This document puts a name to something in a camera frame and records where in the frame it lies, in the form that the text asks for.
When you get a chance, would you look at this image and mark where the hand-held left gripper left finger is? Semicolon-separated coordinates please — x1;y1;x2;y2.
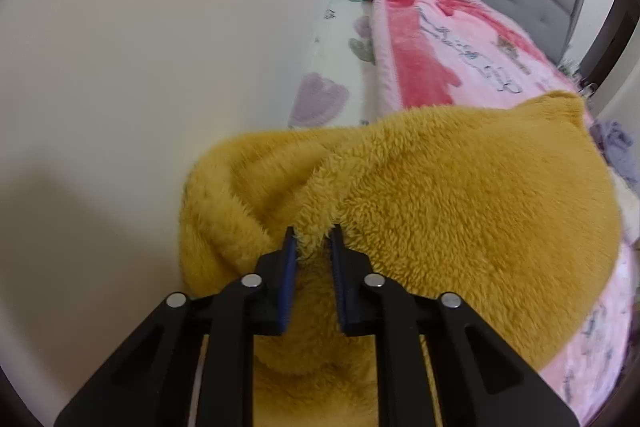
54;226;298;427

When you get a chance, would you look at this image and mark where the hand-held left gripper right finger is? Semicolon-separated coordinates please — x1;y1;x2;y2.
329;224;582;427

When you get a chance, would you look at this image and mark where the yellow fleece hooded jacket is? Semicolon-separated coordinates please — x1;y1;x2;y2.
177;89;623;427

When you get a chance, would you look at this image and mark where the white floral bed sheet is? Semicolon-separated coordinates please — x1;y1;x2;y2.
287;0;388;130

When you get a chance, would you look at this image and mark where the pink printed blanket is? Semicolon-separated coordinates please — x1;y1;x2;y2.
372;0;640;427

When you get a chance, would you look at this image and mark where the purple crumpled garment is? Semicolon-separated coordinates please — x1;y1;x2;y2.
592;119;640;192

